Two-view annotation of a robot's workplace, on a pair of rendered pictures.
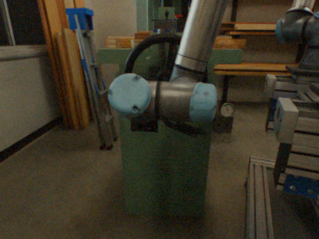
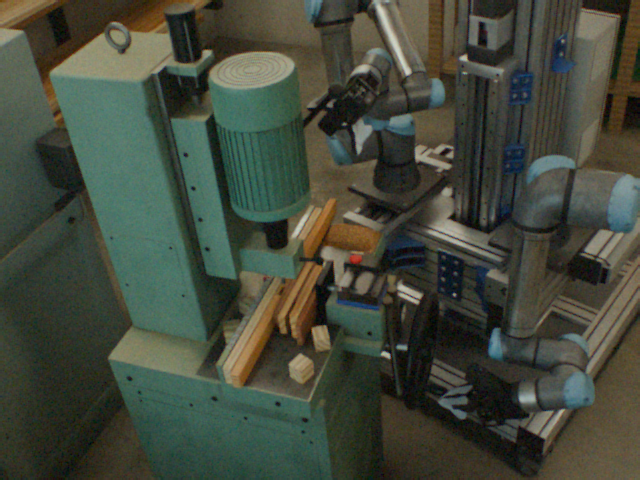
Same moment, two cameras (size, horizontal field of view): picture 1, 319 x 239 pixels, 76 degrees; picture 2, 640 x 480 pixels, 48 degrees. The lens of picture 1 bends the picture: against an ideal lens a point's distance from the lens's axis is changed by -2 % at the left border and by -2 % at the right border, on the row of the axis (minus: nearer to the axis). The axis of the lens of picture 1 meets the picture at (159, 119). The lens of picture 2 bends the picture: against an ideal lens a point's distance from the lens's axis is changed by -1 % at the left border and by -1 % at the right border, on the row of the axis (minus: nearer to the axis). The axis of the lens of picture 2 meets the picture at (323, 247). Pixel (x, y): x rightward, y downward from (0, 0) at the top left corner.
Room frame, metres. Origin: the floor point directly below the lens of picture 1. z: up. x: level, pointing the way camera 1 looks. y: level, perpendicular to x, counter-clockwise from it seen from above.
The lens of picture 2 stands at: (0.51, 1.17, 2.10)
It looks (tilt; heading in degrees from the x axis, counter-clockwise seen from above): 39 degrees down; 290
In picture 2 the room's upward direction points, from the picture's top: 6 degrees counter-clockwise
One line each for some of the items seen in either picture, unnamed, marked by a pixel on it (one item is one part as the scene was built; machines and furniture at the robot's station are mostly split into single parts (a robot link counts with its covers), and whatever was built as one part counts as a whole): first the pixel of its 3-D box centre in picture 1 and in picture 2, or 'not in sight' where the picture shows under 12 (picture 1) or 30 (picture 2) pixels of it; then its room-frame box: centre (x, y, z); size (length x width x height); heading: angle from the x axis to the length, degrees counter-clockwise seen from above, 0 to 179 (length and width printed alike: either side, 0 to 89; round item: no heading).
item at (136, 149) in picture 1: (165, 137); (268, 425); (1.18, -0.04, 0.36); 0.58 x 0.45 x 0.71; 178
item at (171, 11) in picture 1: (167, 18); (272, 256); (1.08, -0.04, 1.03); 0.14 x 0.07 x 0.09; 178
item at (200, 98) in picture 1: (185, 99); (562, 358); (0.40, -0.05, 0.82); 0.11 x 0.11 x 0.08; 85
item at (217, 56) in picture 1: (169, 55); (330, 311); (0.95, -0.04, 0.87); 0.61 x 0.30 x 0.06; 88
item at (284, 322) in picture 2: not in sight; (297, 296); (1.02, -0.02, 0.93); 0.20 x 0.02 x 0.06; 88
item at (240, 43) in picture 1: (174, 43); (291, 281); (1.06, -0.07, 0.92); 0.67 x 0.02 x 0.04; 88
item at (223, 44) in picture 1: (225, 43); (351, 233); (0.96, -0.29, 0.92); 0.14 x 0.09 x 0.04; 178
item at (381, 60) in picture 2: not in sight; (373, 70); (0.93, -0.45, 1.31); 0.11 x 0.08 x 0.09; 88
